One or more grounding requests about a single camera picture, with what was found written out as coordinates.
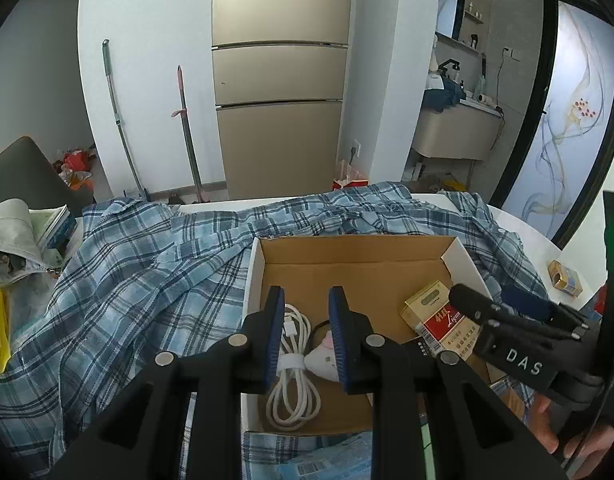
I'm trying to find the black framed glass door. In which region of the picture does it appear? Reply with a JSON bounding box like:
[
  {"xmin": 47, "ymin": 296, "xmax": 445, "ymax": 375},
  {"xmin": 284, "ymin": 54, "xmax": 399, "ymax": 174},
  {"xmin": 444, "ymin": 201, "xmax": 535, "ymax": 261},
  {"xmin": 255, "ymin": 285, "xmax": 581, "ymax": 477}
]
[{"xmin": 487, "ymin": 0, "xmax": 614, "ymax": 251}]

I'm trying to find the grey mop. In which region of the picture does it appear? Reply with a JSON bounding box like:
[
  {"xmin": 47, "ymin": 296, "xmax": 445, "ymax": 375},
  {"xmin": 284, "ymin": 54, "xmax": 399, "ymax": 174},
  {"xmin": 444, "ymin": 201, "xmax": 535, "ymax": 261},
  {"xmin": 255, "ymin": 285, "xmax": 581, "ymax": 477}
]
[{"xmin": 101, "ymin": 39, "xmax": 150, "ymax": 201}]

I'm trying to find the grey chair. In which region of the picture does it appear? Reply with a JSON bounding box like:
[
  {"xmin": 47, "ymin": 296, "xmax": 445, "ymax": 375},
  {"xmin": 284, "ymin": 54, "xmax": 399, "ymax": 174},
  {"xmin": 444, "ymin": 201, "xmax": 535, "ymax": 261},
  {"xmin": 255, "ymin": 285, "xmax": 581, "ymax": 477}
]
[{"xmin": 0, "ymin": 136, "xmax": 95, "ymax": 216}]

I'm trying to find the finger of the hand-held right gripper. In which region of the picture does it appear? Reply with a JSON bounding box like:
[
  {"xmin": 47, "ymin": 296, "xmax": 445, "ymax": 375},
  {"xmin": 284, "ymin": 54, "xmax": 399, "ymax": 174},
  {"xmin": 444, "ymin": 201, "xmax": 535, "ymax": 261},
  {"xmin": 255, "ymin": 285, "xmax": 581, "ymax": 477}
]
[
  {"xmin": 448, "ymin": 284, "xmax": 588, "ymax": 342},
  {"xmin": 502, "ymin": 285, "xmax": 588, "ymax": 328}
]

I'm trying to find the bathroom mirror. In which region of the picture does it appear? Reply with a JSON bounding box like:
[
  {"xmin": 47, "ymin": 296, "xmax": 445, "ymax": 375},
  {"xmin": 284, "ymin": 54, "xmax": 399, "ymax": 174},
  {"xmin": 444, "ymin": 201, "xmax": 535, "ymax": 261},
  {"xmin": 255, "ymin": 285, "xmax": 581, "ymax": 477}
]
[{"xmin": 435, "ymin": 0, "xmax": 468, "ymax": 41}]

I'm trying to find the gold refrigerator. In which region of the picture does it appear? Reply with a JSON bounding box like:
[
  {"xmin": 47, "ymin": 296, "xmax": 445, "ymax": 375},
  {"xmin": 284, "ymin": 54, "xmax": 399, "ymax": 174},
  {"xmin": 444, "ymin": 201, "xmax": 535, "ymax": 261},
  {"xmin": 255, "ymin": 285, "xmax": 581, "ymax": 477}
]
[{"xmin": 210, "ymin": 0, "xmax": 355, "ymax": 201}]

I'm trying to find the cardboard box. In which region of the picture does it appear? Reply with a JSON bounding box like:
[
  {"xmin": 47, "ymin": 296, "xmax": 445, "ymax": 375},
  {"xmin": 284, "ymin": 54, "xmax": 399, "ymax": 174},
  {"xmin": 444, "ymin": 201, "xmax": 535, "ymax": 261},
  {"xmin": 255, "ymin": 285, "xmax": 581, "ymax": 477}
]
[{"xmin": 239, "ymin": 235, "xmax": 530, "ymax": 436}]

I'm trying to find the white cable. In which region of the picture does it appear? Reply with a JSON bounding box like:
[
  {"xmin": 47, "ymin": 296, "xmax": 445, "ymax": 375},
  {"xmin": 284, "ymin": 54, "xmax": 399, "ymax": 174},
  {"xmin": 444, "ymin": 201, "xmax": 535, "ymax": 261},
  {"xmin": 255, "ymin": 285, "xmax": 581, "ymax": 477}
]
[{"xmin": 266, "ymin": 302, "xmax": 322, "ymax": 431}]

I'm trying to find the stack of books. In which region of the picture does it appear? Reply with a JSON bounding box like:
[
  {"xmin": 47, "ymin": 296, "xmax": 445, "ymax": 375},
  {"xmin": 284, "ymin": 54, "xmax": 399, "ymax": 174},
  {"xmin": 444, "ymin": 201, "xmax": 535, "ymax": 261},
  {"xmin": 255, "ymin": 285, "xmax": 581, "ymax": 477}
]
[{"xmin": 32, "ymin": 205, "xmax": 78, "ymax": 256}]

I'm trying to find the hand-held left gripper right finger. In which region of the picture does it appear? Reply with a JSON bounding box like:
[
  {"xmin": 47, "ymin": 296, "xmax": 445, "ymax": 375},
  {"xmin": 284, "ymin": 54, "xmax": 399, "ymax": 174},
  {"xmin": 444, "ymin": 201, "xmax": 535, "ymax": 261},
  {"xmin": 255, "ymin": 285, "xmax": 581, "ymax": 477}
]
[{"xmin": 328, "ymin": 285, "xmax": 568, "ymax": 480}]

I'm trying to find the person's right hand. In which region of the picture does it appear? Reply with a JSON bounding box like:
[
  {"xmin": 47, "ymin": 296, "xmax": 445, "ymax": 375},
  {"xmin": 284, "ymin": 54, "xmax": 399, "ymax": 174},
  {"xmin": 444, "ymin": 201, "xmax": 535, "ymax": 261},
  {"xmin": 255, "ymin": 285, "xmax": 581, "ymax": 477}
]
[{"xmin": 530, "ymin": 392, "xmax": 614, "ymax": 476}]

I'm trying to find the beige vanity cabinet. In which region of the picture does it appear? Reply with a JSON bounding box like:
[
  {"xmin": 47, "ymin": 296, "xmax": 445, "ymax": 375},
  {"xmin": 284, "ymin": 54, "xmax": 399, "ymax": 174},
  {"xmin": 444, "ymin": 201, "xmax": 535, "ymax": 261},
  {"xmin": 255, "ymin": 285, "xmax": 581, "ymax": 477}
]
[{"xmin": 412, "ymin": 97, "xmax": 503, "ymax": 162}]

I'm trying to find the red white paper bag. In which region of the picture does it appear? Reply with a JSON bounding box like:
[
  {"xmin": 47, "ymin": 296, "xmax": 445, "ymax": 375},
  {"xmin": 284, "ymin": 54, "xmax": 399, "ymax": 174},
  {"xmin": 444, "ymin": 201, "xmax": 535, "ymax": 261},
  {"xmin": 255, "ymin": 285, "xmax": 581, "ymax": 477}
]
[{"xmin": 332, "ymin": 159, "xmax": 370, "ymax": 191}]

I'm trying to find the small gold box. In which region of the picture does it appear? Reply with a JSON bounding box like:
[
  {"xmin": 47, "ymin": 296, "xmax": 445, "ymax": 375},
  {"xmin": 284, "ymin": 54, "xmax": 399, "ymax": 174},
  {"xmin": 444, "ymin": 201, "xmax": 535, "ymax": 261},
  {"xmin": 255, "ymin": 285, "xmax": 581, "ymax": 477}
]
[{"xmin": 547, "ymin": 260, "xmax": 584, "ymax": 297}]

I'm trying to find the pink handled broom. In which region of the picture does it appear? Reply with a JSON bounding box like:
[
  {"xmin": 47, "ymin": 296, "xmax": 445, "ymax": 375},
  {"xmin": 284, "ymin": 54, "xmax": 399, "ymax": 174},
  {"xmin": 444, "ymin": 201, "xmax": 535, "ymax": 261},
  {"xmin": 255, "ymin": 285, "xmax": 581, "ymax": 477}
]
[{"xmin": 171, "ymin": 65, "xmax": 210, "ymax": 203}]

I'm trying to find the blue tissue packet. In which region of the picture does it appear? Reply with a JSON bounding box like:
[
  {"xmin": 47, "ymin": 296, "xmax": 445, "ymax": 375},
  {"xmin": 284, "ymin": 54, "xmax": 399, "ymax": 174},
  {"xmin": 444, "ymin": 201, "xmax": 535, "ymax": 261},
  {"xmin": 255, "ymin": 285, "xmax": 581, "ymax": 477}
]
[{"xmin": 277, "ymin": 440, "xmax": 375, "ymax": 480}]

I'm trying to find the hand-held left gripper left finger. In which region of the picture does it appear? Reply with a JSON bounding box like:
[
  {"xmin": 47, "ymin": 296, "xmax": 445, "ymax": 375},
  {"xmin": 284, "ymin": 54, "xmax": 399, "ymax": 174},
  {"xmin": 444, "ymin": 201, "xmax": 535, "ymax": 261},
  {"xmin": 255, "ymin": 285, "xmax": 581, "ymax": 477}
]
[{"xmin": 47, "ymin": 286, "xmax": 288, "ymax": 480}]

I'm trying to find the red cigarette pack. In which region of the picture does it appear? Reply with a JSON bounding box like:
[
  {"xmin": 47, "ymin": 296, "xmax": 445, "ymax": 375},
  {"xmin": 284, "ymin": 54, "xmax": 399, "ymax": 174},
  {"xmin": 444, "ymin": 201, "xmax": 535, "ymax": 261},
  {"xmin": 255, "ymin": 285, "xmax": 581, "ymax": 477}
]
[{"xmin": 399, "ymin": 282, "xmax": 488, "ymax": 361}]

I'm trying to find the blue plaid shirt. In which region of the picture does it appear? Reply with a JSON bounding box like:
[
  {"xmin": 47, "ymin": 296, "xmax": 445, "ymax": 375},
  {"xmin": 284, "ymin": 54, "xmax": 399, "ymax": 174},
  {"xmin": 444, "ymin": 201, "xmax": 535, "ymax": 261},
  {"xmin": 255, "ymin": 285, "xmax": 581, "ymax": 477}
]
[{"xmin": 0, "ymin": 180, "xmax": 553, "ymax": 480}]

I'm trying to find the dark blue cloth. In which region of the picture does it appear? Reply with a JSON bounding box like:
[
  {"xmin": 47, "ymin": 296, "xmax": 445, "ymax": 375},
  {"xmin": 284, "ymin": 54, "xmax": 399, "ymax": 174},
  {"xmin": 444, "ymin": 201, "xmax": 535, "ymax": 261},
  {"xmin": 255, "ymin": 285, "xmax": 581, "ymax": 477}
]
[{"xmin": 424, "ymin": 80, "xmax": 468, "ymax": 113}]

